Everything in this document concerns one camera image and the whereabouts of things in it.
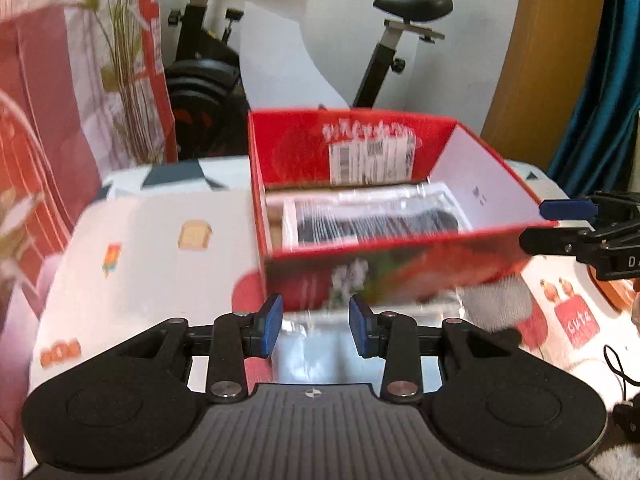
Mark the grey knitted cloth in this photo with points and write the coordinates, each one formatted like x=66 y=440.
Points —
x=495 y=300

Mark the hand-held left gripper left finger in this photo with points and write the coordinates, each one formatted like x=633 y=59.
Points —
x=270 y=327

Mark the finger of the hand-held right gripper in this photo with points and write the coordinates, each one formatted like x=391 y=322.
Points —
x=550 y=242
x=567 y=208

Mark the blue curtain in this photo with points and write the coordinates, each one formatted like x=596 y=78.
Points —
x=610 y=110

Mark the red cardboard box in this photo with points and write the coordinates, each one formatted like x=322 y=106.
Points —
x=300 y=145

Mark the white board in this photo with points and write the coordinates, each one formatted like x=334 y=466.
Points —
x=280 y=60

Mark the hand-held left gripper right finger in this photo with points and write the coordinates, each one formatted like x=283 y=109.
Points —
x=361 y=327

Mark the wooden door panel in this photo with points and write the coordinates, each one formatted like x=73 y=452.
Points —
x=550 y=60

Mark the tall artificial green plant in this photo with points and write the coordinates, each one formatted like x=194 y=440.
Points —
x=122 y=35

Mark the clear plastic packet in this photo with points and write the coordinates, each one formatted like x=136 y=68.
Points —
x=320 y=350

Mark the black exercise bike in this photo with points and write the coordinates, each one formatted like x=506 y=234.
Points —
x=200 y=85

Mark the pink red backdrop cloth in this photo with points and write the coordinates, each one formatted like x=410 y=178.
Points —
x=40 y=60

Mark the white printed tablecloth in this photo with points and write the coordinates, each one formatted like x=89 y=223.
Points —
x=150 y=220

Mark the white fluffy item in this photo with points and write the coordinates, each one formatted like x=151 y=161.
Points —
x=622 y=465

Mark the plastic-wrapped dark cloth packet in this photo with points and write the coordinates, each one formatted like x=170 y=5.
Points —
x=375 y=220

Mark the orange round object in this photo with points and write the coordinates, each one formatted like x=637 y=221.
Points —
x=617 y=292

